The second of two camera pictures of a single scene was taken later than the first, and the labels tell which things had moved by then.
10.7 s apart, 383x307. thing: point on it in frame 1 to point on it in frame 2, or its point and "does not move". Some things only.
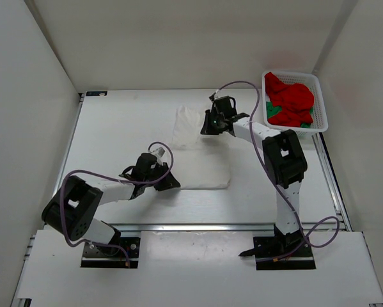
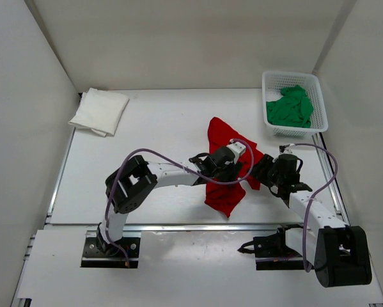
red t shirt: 295,100 to 225,196
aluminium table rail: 219,228 does not move
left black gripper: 169,181 to 230,176
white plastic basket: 319,112 does not move
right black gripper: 208,130 to 259,171
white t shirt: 199,161 to 100,110
